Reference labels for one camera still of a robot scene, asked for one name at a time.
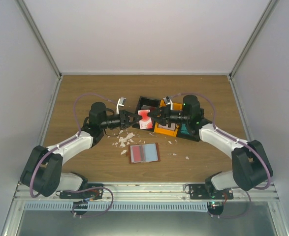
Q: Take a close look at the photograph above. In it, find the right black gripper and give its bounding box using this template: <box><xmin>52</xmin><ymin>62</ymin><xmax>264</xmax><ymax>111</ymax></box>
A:
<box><xmin>148</xmin><ymin>105</ymin><xmax>190</xmax><ymax>128</ymax></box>

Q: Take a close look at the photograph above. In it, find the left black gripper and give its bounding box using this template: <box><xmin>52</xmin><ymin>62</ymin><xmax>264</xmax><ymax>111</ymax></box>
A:
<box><xmin>100</xmin><ymin>110</ymin><xmax>142</xmax><ymax>130</ymax></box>

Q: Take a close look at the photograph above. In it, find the red circle card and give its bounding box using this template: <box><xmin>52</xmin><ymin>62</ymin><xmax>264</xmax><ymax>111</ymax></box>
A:
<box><xmin>131</xmin><ymin>145</ymin><xmax>145</xmax><ymax>163</ymax></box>
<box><xmin>138</xmin><ymin>110</ymin><xmax>153</xmax><ymax>129</ymax></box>

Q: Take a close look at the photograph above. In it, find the brown leather card holder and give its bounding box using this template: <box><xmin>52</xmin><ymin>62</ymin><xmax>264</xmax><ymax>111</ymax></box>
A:
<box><xmin>127</xmin><ymin>143</ymin><xmax>161</xmax><ymax>164</ymax></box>

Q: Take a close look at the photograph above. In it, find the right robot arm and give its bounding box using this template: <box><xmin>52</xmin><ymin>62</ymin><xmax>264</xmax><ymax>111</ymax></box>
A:
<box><xmin>148</xmin><ymin>93</ymin><xmax>273</xmax><ymax>199</ymax></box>

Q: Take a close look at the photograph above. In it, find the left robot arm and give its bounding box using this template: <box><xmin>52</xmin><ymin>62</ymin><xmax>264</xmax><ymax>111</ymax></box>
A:
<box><xmin>20</xmin><ymin>102</ymin><xmax>142</xmax><ymax>199</ymax></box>

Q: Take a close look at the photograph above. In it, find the white patterned card stack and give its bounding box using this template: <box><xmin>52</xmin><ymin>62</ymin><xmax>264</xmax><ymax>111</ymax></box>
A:
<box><xmin>158</xmin><ymin>123</ymin><xmax>176</xmax><ymax>131</ymax></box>

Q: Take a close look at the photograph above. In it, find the black bin with teal cards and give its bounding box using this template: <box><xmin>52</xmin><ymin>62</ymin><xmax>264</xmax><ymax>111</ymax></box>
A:
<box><xmin>177</xmin><ymin>108</ymin><xmax>212</xmax><ymax>142</ymax></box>

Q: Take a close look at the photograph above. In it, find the orange bin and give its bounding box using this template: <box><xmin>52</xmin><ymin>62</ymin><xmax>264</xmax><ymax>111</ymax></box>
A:
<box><xmin>154</xmin><ymin>100</ymin><xmax>182</xmax><ymax>137</ymax></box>

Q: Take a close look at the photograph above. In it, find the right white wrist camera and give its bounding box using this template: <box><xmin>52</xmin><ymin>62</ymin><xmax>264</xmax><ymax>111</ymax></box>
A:
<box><xmin>163</xmin><ymin>96</ymin><xmax>173</xmax><ymax>110</ymax></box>

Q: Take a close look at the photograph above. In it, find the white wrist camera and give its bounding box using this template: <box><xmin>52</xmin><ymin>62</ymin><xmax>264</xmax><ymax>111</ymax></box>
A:
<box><xmin>116</xmin><ymin>97</ymin><xmax>126</xmax><ymax>114</ymax></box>
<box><xmin>163</xmin><ymin>96</ymin><xmax>173</xmax><ymax>110</ymax></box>

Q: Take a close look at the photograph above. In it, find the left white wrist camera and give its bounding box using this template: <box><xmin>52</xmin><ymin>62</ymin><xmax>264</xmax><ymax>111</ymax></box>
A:
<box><xmin>116</xmin><ymin>97</ymin><xmax>126</xmax><ymax>114</ymax></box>

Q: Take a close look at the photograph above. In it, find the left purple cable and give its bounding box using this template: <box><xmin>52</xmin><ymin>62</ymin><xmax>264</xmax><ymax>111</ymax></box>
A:
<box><xmin>30</xmin><ymin>92</ymin><xmax>118</xmax><ymax>199</ymax></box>

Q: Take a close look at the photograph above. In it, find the purple cable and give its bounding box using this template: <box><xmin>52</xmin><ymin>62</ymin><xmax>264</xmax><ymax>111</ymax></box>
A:
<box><xmin>170</xmin><ymin>92</ymin><xmax>274</xmax><ymax>189</ymax></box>
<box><xmin>30</xmin><ymin>92</ymin><xmax>118</xmax><ymax>199</ymax></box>

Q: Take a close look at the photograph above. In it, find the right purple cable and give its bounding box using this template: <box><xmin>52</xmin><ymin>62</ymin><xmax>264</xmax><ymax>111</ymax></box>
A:
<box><xmin>170</xmin><ymin>92</ymin><xmax>274</xmax><ymax>189</ymax></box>

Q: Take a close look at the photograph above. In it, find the aluminium rail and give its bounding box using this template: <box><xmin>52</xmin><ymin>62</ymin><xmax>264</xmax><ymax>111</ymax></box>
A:
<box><xmin>13</xmin><ymin>182</ymin><xmax>280</xmax><ymax>204</ymax></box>

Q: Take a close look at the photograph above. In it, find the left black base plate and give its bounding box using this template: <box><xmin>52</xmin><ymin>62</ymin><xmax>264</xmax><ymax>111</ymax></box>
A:
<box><xmin>56</xmin><ymin>183</ymin><xmax>104</xmax><ymax>217</ymax></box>

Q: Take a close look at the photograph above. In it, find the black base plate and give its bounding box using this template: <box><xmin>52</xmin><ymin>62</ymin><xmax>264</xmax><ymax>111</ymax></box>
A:
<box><xmin>184</xmin><ymin>183</ymin><xmax>234</xmax><ymax>218</ymax></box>
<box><xmin>56</xmin><ymin>183</ymin><xmax>104</xmax><ymax>217</ymax></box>

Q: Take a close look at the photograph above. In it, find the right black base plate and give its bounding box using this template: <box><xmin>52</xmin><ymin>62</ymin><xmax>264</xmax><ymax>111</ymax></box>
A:
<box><xmin>184</xmin><ymin>183</ymin><xmax>234</xmax><ymax>218</ymax></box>

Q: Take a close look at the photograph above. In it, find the grey slotted cable duct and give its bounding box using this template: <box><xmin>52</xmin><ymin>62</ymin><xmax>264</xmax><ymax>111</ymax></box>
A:
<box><xmin>24</xmin><ymin>201</ymin><xmax>208</xmax><ymax>212</ymax></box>

